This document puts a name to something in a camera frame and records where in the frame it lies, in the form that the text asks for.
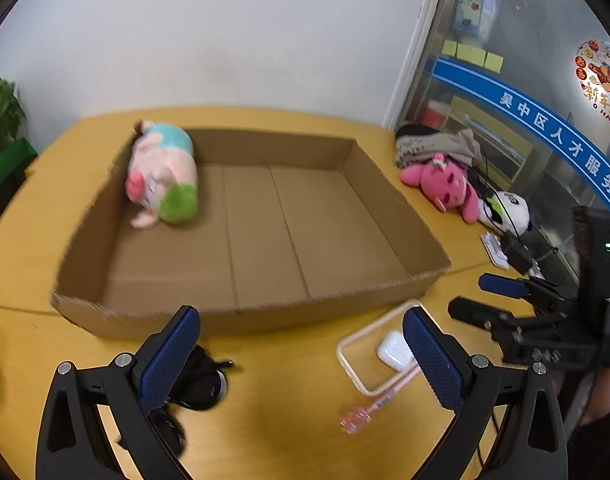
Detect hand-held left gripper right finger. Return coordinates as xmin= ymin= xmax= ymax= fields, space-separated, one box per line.
xmin=402 ymin=306 xmax=571 ymax=480

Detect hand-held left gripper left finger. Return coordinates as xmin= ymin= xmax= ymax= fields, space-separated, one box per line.
xmin=36 ymin=305 xmax=202 ymax=480

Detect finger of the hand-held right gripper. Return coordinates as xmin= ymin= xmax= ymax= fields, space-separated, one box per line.
xmin=479 ymin=272 xmax=578 ymax=313
xmin=447 ymin=296 xmax=541 ymax=333

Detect white earbuds case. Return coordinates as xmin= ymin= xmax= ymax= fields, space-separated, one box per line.
xmin=376 ymin=330 xmax=417 ymax=372

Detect black sunglasses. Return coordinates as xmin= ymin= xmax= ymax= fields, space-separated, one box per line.
xmin=117 ymin=344 xmax=234 ymax=453

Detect clear phone case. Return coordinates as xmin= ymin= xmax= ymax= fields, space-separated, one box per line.
xmin=337 ymin=298 xmax=431 ymax=397

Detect pink pen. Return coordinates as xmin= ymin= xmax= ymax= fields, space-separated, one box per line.
xmin=340 ymin=364 xmax=421 ymax=433

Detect brown cardboard box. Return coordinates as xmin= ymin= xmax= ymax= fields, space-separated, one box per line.
xmin=51 ymin=122 xmax=452 ymax=339

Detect pink pig plush toy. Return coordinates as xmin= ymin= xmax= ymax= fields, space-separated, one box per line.
xmin=125 ymin=120 xmax=200 ymax=231

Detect red container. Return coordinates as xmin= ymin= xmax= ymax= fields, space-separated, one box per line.
xmin=425 ymin=100 xmax=453 ymax=131

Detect black power adapter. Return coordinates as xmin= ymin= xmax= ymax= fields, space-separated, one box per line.
xmin=500 ymin=235 xmax=536 ymax=275

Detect white power strip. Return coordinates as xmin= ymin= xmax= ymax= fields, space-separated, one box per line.
xmin=481 ymin=231 xmax=508 ymax=267

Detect panda plush toy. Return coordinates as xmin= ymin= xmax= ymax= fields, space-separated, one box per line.
xmin=478 ymin=191 xmax=531 ymax=236

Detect pink bear plush toy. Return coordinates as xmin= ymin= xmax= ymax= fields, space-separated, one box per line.
xmin=399 ymin=154 xmax=481 ymax=224

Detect beige cloth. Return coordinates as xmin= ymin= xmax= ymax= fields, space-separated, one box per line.
xmin=447 ymin=128 xmax=484 ymax=167

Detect blue banner strip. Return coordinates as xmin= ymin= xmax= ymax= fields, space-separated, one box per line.
xmin=432 ymin=56 xmax=610 ymax=216

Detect white printed cloth bag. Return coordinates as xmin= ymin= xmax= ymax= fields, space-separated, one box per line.
xmin=394 ymin=124 xmax=453 ymax=170

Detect festive window sticker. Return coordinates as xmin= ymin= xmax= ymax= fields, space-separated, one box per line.
xmin=572 ymin=40 xmax=610 ymax=128

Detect green planter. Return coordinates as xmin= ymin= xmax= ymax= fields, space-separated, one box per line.
xmin=0 ymin=139 xmax=38 ymax=183

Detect cartoon poster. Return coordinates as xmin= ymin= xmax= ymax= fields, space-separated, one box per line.
xmin=452 ymin=0 xmax=500 ymax=43

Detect green potted plant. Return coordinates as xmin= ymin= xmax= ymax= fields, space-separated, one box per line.
xmin=0 ymin=76 xmax=26 ymax=148

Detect black cable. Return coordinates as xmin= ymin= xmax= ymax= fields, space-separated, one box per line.
xmin=468 ymin=145 xmax=501 ymax=201

